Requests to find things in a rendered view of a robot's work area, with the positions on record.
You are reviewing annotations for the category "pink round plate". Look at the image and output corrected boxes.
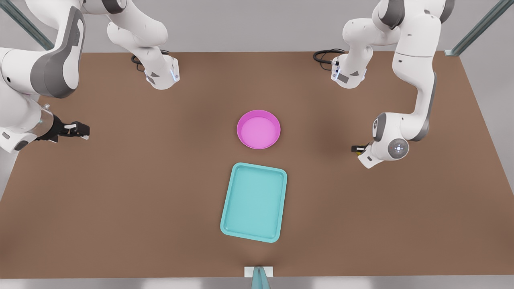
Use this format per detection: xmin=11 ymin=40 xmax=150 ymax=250
xmin=237 ymin=110 xmax=281 ymax=150

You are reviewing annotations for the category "teal rectangular tray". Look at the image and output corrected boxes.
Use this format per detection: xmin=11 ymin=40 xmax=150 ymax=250
xmin=220 ymin=162 xmax=288 ymax=244

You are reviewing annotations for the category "black cable loop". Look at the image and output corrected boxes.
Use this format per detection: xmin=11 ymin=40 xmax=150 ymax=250
xmin=131 ymin=49 xmax=171 ymax=73
xmin=313 ymin=49 xmax=347 ymax=71

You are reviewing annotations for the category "silver frame post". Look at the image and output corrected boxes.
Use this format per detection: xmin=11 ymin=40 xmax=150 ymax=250
xmin=0 ymin=0 xmax=55 ymax=51
xmin=444 ymin=0 xmax=514 ymax=57
xmin=244 ymin=265 xmax=274 ymax=289

